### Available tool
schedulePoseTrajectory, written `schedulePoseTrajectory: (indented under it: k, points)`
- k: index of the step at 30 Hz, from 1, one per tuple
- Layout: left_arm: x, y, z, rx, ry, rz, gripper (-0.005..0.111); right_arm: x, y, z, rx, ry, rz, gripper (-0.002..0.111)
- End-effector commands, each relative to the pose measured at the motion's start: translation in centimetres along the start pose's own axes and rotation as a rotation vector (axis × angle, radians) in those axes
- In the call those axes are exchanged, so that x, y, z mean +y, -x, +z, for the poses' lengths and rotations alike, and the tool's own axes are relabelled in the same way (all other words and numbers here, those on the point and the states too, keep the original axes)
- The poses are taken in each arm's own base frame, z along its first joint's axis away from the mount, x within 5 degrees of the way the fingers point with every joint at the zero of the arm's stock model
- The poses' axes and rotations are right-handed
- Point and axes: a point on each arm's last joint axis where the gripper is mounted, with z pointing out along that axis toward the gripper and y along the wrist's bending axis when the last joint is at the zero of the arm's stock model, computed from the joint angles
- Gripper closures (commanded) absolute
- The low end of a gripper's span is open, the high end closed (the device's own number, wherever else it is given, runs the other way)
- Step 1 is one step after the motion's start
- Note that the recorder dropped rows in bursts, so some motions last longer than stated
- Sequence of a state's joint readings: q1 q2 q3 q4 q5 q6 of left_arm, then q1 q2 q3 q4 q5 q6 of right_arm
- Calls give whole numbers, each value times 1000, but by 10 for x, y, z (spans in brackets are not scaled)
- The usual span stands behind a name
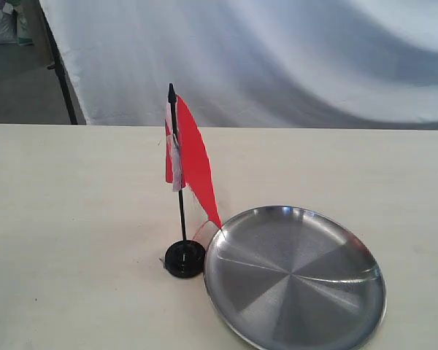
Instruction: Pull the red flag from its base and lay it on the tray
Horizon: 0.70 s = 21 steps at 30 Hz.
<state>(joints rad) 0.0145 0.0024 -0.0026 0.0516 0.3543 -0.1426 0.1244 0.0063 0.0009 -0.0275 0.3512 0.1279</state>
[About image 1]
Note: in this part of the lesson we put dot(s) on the red flag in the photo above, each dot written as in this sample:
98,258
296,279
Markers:
187,162

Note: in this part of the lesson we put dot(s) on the black round flag base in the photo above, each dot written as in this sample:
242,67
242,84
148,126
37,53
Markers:
185,259

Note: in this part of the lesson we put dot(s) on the white backdrop cloth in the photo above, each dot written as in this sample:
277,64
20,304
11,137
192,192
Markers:
304,64

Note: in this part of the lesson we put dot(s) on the round stainless steel plate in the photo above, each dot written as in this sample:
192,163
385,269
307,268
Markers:
284,277

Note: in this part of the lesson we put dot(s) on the black backdrop stand pole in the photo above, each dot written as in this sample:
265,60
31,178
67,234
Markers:
58,67

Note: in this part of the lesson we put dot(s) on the white sack in background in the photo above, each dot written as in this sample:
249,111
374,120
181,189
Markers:
13,24

